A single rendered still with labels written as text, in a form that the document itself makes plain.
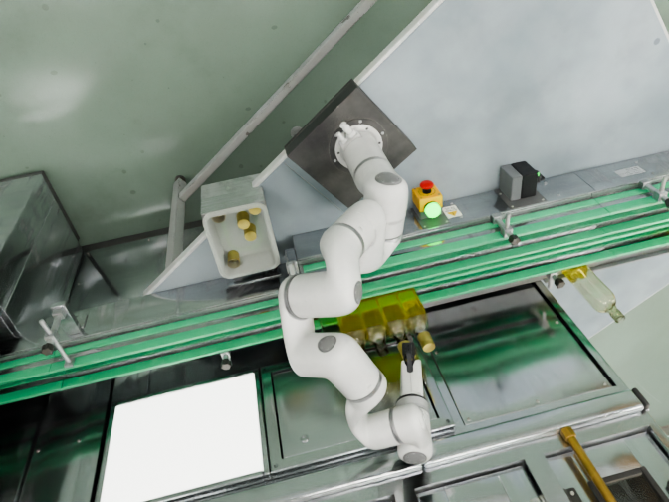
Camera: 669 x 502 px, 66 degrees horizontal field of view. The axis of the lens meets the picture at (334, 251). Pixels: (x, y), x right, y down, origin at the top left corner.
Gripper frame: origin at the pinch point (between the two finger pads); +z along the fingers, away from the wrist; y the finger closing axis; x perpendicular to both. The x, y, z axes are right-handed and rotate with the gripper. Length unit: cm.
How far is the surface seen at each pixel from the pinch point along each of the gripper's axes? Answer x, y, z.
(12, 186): 140, 20, 67
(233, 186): 46, 33, 34
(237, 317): 47.3, 2.9, 12.8
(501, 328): -28.5, -15.7, 22.7
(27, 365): 104, 2, -2
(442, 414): -7.7, -12.0, -9.8
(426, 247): -6.6, 13.4, 26.9
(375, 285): 8.0, 6.0, 20.2
